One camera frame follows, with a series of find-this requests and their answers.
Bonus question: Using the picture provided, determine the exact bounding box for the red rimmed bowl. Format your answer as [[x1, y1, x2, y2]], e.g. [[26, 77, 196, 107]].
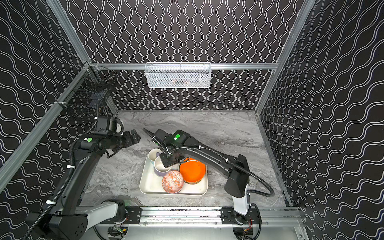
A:
[[162, 171, 184, 194]]

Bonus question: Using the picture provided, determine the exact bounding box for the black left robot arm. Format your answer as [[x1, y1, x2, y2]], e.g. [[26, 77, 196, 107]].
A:
[[23, 100, 141, 240]]

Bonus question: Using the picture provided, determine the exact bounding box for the aluminium frame corner post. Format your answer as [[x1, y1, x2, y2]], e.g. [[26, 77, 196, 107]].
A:
[[46, 0, 92, 64]]

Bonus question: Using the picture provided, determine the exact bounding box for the white wire mesh basket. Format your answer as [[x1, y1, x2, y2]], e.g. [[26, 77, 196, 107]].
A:
[[145, 62, 212, 89]]

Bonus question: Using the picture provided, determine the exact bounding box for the light blue ceramic mug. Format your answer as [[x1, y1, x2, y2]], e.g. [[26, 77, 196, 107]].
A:
[[147, 149, 163, 165]]

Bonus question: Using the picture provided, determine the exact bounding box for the purple ceramic mug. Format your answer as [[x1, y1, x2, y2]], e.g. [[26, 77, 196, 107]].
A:
[[154, 157, 172, 177]]

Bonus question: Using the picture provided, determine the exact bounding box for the cream plastic bin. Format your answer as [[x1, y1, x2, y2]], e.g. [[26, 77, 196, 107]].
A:
[[140, 158, 208, 198]]

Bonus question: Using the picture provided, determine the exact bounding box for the orange plate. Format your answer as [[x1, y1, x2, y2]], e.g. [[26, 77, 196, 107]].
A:
[[179, 159, 206, 184]]

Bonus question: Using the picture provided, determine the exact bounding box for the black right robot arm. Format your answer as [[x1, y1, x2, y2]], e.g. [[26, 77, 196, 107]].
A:
[[143, 129, 275, 226]]

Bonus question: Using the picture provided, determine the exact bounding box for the black wire basket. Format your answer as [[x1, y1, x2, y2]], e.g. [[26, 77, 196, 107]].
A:
[[60, 65, 118, 122]]

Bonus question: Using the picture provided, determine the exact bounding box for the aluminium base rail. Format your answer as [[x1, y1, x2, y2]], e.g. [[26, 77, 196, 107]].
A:
[[116, 207, 301, 228]]

